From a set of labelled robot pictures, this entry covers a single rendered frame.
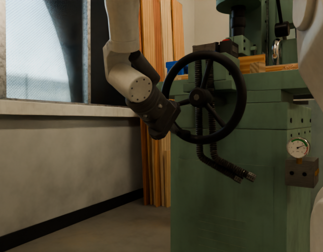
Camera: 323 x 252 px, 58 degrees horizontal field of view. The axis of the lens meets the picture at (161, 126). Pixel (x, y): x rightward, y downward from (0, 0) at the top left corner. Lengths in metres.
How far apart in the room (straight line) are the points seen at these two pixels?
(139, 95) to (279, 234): 0.66
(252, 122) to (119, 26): 0.58
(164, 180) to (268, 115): 1.68
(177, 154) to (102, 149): 1.31
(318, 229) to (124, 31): 0.49
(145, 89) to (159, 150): 1.89
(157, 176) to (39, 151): 1.03
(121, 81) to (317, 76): 0.41
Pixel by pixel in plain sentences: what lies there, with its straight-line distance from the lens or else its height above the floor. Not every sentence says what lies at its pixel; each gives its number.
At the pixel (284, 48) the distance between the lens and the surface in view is 1.36.
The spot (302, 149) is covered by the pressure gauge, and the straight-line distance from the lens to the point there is 0.94.
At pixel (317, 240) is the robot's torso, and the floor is 0.61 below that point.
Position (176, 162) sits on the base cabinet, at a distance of 1.16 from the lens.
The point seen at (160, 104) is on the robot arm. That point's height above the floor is 0.78.
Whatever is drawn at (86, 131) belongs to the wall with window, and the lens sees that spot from 2.27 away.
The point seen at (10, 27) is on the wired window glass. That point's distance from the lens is 2.06.
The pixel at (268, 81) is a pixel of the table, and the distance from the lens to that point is 1.03.
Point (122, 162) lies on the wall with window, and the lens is 2.61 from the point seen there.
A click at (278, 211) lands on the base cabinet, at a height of 0.45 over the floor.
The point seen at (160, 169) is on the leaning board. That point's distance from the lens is 2.56.
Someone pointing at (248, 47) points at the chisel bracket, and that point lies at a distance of 1.27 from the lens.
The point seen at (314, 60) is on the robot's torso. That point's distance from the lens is 0.43.
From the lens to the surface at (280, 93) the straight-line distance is 1.01.
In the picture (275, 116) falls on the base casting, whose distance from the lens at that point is 1.01.
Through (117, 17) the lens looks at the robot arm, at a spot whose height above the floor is 0.95.
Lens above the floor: 0.74
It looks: 1 degrees down
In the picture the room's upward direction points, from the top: straight up
